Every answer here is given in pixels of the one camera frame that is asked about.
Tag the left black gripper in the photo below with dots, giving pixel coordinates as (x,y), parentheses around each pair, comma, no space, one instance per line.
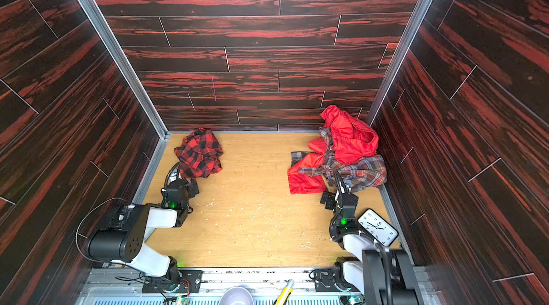
(184,183)

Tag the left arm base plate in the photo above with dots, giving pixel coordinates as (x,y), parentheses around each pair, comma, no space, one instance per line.
(188,281)

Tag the red black checkered cloth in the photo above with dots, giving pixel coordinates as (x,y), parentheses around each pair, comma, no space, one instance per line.
(199,155)

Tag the yellow handled tool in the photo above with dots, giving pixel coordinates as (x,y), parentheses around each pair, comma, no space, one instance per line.
(286,292)

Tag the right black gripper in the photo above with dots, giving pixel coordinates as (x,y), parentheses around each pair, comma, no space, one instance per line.
(337,196)

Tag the grey red plaid shirt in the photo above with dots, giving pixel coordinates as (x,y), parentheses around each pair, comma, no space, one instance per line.
(311,172)

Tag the red jacket cloth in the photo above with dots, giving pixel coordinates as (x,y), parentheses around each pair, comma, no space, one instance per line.
(347,129)

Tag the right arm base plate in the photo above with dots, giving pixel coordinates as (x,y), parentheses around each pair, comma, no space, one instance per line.
(324,280)

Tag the white square clock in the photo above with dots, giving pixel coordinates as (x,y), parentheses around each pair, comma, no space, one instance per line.
(379,228)

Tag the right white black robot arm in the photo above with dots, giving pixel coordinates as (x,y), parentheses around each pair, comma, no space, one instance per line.
(382,275)

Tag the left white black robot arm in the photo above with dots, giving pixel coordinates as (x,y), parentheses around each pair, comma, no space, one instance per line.
(124,240)

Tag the grey round bowl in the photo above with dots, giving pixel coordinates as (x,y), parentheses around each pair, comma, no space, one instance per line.
(236,296)

